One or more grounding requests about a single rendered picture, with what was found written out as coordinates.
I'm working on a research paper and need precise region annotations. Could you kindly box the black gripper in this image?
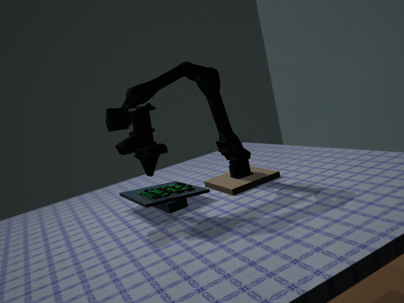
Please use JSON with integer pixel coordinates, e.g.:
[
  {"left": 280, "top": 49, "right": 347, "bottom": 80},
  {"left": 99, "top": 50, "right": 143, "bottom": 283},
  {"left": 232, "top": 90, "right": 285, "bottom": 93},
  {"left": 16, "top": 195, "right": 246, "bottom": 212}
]
[{"left": 128, "top": 126, "right": 168, "bottom": 177}]

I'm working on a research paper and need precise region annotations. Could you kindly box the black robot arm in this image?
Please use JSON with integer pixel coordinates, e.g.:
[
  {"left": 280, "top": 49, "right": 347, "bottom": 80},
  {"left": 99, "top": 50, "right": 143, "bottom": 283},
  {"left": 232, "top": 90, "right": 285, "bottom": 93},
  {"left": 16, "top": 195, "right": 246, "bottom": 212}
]
[{"left": 105, "top": 61, "right": 253, "bottom": 179}]

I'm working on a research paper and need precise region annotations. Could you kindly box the grey switch panel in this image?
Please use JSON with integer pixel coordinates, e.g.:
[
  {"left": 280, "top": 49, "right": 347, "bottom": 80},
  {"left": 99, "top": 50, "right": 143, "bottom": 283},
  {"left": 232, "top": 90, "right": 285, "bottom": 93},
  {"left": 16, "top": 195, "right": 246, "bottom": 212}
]
[{"left": 119, "top": 181, "right": 210, "bottom": 214}]

